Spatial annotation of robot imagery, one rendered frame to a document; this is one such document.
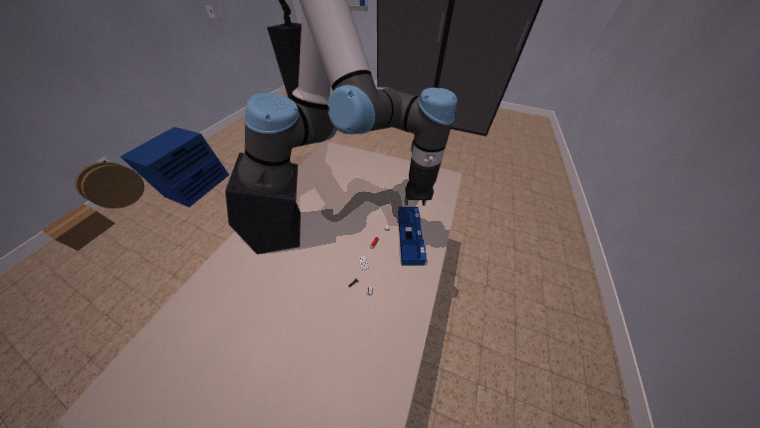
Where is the blue rack of bins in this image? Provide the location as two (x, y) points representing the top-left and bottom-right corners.
(398, 207), (426, 266)

